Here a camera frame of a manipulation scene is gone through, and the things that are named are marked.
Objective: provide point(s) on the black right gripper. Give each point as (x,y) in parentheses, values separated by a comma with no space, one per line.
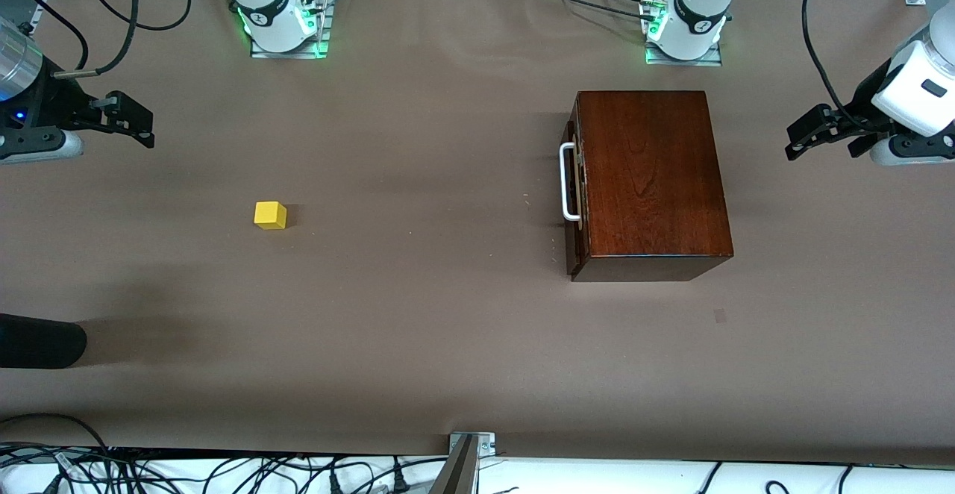
(60,100)

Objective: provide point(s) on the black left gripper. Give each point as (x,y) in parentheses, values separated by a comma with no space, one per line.
(865,101)

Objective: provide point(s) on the yellow cube block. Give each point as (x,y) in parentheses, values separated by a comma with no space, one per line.
(270,215)

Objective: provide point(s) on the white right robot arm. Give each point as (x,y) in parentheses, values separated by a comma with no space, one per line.
(261,1)

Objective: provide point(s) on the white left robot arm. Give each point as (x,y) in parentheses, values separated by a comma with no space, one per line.
(697,9)

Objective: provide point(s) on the dark brown wooden cabinet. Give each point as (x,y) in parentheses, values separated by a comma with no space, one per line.
(649,180)

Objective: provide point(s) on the black cylinder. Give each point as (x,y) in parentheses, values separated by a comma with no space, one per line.
(37,341)

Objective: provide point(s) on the brown paper table cover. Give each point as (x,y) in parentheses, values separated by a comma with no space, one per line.
(410,292)

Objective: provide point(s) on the black power plug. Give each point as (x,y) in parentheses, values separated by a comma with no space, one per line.
(400,483)
(336,483)

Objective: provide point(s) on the grey aluminium profile bar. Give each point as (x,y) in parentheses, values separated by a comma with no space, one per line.
(456,471)

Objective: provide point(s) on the silver metal bracket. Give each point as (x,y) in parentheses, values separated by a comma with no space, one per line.
(485,442)

